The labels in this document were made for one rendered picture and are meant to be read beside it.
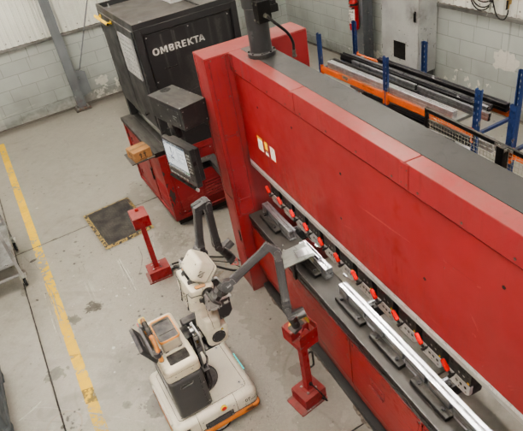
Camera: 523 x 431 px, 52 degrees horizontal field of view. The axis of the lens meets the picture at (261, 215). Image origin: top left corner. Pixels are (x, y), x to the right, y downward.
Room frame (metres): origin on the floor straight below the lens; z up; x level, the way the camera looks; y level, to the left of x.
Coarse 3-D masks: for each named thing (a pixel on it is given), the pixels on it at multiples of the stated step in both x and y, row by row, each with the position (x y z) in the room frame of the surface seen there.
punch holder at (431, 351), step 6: (426, 336) 1.83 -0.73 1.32; (426, 342) 1.83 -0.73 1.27; (432, 342) 1.79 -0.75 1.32; (432, 348) 1.79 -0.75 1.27; (438, 348) 1.75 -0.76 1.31; (426, 354) 1.82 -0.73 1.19; (432, 354) 1.78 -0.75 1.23; (438, 354) 1.74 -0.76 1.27; (444, 354) 1.73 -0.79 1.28; (432, 360) 1.78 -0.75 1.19; (438, 360) 1.74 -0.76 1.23; (438, 366) 1.74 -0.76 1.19
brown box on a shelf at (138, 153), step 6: (138, 144) 5.17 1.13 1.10; (144, 144) 5.13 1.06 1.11; (126, 150) 5.10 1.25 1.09; (132, 150) 5.05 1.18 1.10; (138, 150) 5.03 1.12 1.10; (144, 150) 5.03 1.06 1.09; (150, 150) 5.06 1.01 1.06; (126, 156) 5.14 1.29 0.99; (132, 156) 4.99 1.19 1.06; (138, 156) 4.98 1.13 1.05; (144, 156) 5.01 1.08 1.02; (150, 156) 5.03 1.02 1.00; (132, 162) 4.98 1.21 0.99; (138, 162) 4.96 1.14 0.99
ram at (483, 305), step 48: (240, 96) 3.84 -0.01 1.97; (288, 144) 3.14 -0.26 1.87; (336, 144) 2.56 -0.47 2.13; (288, 192) 3.25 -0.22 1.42; (336, 192) 2.60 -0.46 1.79; (384, 192) 2.16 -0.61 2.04; (384, 240) 2.17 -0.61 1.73; (432, 240) 1.82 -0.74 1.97; (480, 240) 1.58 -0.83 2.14; (432, 288) 1.81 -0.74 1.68; (480, 288) 1.55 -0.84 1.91; (432, 336) 1.79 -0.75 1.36; (480, 336) 1.52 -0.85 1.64; (480, 384) 1.48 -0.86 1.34
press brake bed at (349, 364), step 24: (264, 240) 3.59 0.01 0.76; (264, 264) 3.71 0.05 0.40; (288, 288) 3.25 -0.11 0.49; (312, 312) 2.87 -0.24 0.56; (336, 336) 2.54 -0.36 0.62; (336, 360) 2.58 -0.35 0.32; (360, 360) 2.26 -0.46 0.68; (360, 384) 2.28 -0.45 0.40; (384, 384) 2.02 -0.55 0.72; (360, 408) 2.34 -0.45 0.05; (384, 408) 2.03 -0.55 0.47; (408, 408) 1.80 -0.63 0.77
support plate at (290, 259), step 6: (300, 246) 3.13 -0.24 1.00; (306, 246) 3.12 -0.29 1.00; (282, 252) 3.10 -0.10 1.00; (288, 252) 3.09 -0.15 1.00; (288, 258) 3.02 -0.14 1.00; (294, 258) 3.01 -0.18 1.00; (300, 258) 3.00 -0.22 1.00; (306, 258) 2.99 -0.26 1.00; (288, 264) 2.96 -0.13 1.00; (294, 264) 2.95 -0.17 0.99
